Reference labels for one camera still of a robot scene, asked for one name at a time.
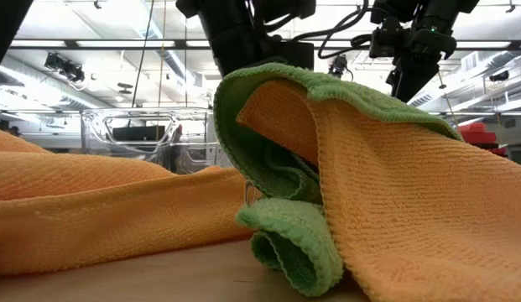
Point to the black track spotlight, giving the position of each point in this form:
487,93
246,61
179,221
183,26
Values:
97,4

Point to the dark ceiling disc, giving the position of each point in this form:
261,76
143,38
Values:
125,86

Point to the person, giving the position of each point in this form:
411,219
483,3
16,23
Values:
176,138

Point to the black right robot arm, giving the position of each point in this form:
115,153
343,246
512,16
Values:
444,17

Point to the black ceiling-hung equipment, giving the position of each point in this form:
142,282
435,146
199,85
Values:
65,67

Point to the orange microfiber towel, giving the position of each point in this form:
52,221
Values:
411,209
117,218

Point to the dark ceiling fixture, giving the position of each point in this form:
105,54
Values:
499,76

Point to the white ceiling vent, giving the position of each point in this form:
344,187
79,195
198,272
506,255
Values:
470,62

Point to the black monitor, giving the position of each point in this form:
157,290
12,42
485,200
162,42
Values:
138,133

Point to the clear plastic bin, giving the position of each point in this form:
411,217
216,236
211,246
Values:
130,112

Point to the red object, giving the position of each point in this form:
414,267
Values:
480,136

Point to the green microfiber towel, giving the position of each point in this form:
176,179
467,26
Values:
293,222

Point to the grey cabinet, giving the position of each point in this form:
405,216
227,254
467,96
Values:
519,154

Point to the black overhead camera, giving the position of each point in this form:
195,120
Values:
339,66

